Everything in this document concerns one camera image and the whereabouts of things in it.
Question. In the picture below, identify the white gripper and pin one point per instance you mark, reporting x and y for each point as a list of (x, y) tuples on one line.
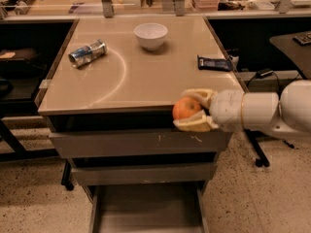
[(226, 109)]

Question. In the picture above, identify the orange fruit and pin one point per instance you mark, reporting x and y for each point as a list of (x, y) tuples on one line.
[(185, 107)]

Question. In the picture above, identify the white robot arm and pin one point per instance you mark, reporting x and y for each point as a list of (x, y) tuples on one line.
[(285, 115)]

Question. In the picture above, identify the middle grey drawer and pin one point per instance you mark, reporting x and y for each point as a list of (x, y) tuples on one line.
[(168, 173)]

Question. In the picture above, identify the grey drawer cabinet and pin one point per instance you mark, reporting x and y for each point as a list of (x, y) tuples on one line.
[(130, 88)]

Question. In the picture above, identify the top grey drawer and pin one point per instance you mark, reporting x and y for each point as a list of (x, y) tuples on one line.
[(137, 142)]

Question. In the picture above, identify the open bottom grey drawer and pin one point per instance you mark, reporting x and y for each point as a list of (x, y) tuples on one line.
[(148, 208)]

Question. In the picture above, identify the dark blue snack packet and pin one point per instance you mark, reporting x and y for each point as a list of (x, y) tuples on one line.
[(214, 64)]

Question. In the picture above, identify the black power adapter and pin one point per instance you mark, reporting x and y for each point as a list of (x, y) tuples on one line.
[(264, 73)]

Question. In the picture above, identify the white bowl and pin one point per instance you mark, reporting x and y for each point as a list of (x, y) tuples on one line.
[(150, 36)]

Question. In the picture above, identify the black remote keypad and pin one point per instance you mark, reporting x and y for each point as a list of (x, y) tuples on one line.
[(303, 39)]

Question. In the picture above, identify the crushed blue silver can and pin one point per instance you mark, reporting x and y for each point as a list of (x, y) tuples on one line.
[(88, 53)]

